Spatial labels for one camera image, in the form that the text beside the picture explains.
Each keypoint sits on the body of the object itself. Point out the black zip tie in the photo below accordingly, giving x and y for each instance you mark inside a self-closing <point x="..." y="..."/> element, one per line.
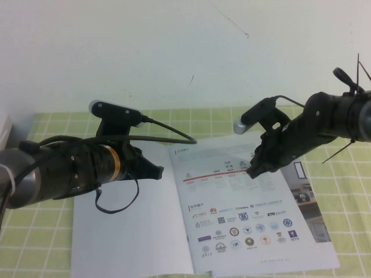
<point x="339" y="152"/>
<point x="359" y="72"/>

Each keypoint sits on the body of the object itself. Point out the white zip tie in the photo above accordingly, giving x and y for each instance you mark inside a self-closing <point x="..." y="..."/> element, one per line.
<point x="11" y="176"/>

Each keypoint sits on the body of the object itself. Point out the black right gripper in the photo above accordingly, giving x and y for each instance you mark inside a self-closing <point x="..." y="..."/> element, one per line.
<point x="281" y="150"/>

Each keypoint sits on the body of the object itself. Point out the white box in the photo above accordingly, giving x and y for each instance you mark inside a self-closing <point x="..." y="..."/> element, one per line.
<point x="4" y="130"/>

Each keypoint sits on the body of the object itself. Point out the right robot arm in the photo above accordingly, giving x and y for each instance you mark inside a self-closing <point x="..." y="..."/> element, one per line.
<point x="333" y="116"/>

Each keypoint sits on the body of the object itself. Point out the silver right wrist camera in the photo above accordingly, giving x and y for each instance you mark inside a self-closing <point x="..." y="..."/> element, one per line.
<point x="240" y="126"/>

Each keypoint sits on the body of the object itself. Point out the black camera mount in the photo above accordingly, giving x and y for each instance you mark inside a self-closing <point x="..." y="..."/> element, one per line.
<point x="261" y="111"/>
<point x="116" y="114"/>

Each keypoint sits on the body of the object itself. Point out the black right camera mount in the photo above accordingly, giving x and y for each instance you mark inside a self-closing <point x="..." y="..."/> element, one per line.
<point x="261" y="111"/>

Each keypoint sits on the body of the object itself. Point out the office photo cover booklet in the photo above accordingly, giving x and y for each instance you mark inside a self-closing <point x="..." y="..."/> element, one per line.
<point x="316" y="220"/>

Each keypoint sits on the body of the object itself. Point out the green checked tablecloth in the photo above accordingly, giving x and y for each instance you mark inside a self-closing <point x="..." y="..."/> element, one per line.
<point x="43" y="246"/>

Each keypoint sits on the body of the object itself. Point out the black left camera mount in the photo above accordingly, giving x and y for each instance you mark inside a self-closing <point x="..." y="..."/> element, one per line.
<point x="116" y="114"/>

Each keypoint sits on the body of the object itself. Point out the desert cover AgileX booklet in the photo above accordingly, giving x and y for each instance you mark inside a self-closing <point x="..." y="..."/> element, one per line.
<point x="130" y="231"/>

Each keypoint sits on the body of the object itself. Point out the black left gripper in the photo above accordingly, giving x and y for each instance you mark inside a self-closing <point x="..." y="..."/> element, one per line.
<point x="121" y="162"/>

